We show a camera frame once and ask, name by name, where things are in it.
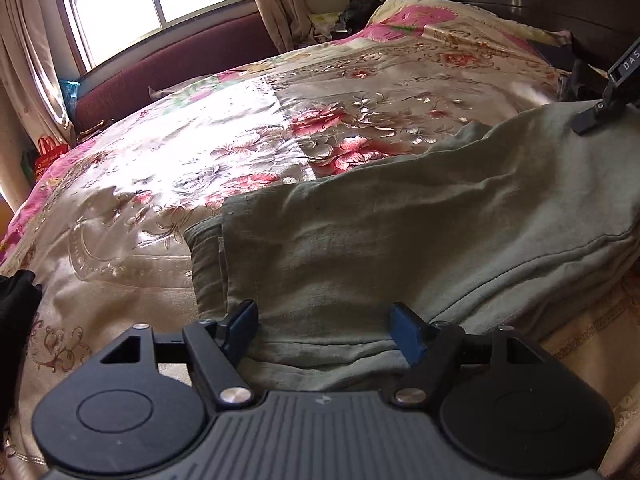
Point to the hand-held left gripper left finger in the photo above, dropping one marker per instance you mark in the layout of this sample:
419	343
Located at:
242	330

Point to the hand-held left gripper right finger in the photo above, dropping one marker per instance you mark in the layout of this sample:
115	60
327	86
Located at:
406	332

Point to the grey-green pants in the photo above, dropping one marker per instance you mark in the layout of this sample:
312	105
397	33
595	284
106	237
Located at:
400	240

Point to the dark clothing pile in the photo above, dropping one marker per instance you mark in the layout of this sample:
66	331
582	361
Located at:
582	77

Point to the floral satin blanket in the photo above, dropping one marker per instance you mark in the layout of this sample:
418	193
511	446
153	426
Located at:
200	135

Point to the black folded garment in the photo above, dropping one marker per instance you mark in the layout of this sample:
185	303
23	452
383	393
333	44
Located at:
17	340

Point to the red paper bag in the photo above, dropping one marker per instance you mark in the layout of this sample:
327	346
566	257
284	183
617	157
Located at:
50	152

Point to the black bag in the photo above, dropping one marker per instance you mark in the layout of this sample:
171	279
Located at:
357	12

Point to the dark red headboard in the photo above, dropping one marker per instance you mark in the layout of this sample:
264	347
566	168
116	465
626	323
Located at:
175	65

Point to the blue plastic bag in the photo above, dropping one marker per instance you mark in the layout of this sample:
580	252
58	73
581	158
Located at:
70	95

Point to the beige patterned curtain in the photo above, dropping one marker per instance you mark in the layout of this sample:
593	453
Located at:
280	0
30	60

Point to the window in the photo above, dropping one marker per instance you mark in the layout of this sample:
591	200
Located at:
150	0

